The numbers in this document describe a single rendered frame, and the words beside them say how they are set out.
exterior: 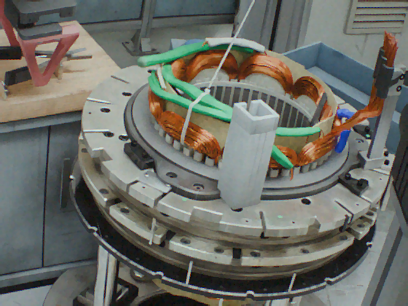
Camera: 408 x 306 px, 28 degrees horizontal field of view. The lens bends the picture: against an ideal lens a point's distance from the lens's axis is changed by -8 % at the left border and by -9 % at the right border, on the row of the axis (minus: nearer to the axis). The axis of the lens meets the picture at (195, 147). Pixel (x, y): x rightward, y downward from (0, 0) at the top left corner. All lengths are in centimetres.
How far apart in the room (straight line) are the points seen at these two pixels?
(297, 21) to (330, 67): 13
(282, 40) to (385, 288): 99
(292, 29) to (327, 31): 197
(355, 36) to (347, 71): 219
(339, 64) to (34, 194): 46
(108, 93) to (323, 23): 239
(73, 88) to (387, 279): 67
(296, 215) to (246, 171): 7
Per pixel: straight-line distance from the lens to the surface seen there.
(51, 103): 95
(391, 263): 35
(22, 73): 94
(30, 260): 109
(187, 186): 77
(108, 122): 85
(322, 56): 121
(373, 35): 344
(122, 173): 78
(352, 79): 119
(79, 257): 112
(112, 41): 360
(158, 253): 81
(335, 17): 328
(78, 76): 100
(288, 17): 131
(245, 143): 73
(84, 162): 86
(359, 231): 84
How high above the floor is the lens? 153
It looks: 31 degrees down
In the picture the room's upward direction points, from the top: 10 degrees clockwise
